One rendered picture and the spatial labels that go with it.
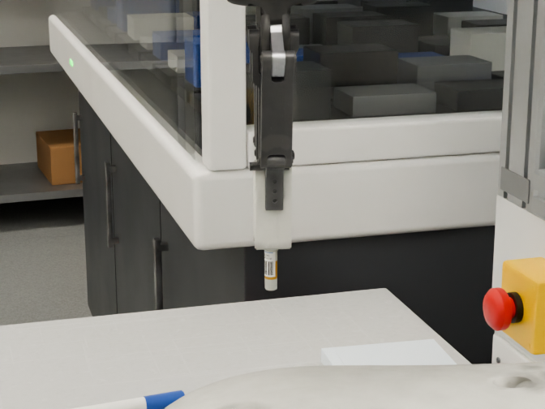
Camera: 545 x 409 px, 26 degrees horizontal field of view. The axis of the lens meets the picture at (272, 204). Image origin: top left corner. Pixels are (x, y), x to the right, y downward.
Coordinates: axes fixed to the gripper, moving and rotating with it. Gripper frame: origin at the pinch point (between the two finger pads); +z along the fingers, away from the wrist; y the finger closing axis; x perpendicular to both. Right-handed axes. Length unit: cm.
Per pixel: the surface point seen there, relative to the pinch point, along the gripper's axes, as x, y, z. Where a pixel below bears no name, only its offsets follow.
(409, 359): 15.9, -19.7, 22.9
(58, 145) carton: -55, -342, 75
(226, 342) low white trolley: -2.9, -29.8, 24.7
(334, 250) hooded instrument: 12, -56, 23
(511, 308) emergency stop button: 22.4, -6.2, 12.2
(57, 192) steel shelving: -55, -331, 90
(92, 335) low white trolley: -18.1, -32.9, 24.7
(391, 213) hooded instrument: 20, -56, 18
